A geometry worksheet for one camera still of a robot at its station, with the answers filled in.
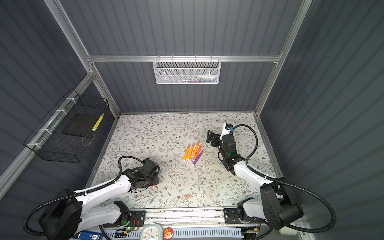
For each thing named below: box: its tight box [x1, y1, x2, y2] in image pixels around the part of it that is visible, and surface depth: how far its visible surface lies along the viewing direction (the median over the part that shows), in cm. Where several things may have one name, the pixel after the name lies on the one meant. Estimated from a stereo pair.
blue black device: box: [76, 230, 104, 240], surface depth 68 cm
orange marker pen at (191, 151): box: [187, 144, 196, 160], surface depth 101 cm
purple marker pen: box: [192, 151, 204, 166], surface depth 96 cm
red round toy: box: [163, 227, 174, 240], surface depth 71 cm
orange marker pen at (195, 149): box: [192, 142, 200, 158], surface depth 101 cm
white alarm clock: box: [140, 223, 163, 240], surface depth 69 cm
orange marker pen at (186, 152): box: [183, 143, 191, 161], surface depth 99 cm
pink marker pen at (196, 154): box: [192, 146, 202, 162], surface depth 98 cm
